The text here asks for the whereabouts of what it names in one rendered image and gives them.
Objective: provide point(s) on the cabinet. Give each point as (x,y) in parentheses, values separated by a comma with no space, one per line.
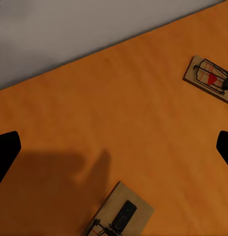
(123,114)

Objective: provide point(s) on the mousetrap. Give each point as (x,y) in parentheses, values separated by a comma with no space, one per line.
(208,77)
(123,214)

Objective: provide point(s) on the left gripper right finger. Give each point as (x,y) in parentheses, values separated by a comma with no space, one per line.
(222,145)

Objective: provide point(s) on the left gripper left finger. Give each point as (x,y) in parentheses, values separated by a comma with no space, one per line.
(10,146)

